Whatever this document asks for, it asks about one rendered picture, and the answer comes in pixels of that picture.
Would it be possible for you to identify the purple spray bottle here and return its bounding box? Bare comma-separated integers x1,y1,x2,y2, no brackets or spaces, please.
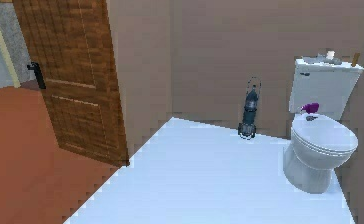
300,102,320,115

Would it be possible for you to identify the grey cloth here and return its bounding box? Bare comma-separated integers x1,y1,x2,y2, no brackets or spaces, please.
301,53,343,66

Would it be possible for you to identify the dark toilet brush in holder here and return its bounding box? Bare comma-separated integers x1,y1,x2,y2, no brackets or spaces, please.
237,76,262,141

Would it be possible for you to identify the black door handle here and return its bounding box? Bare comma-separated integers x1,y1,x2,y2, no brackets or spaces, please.
26,61,47,90

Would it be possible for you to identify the brown wooden room door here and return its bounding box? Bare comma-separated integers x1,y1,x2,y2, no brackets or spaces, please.
11,0,130,168

